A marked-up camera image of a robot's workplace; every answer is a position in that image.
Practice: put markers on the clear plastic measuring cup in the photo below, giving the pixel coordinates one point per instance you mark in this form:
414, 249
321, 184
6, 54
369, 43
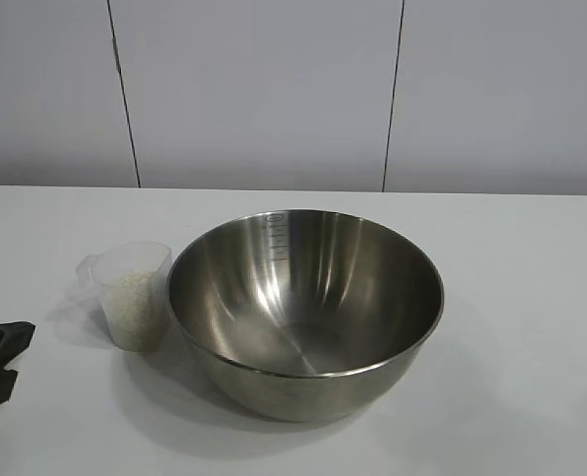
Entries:
125, 260

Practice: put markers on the white rice grains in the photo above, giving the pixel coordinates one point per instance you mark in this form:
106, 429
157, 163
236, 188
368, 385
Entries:
135, 312

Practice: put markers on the stainless steel mixing bowl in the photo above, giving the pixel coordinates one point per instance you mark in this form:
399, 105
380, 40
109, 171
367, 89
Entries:
303, 307

